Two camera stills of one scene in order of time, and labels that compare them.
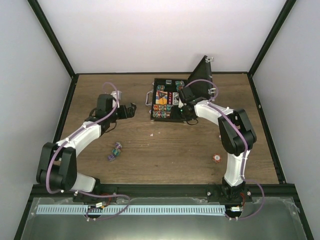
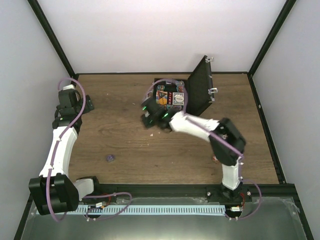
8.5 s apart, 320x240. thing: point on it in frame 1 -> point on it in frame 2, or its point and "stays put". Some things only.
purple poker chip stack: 111,157 stays put
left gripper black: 131,114 -> 90,107
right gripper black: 174,115 -> 146,123
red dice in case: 170,98 stays put
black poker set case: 165,93 stays put
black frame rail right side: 280,175 stays put
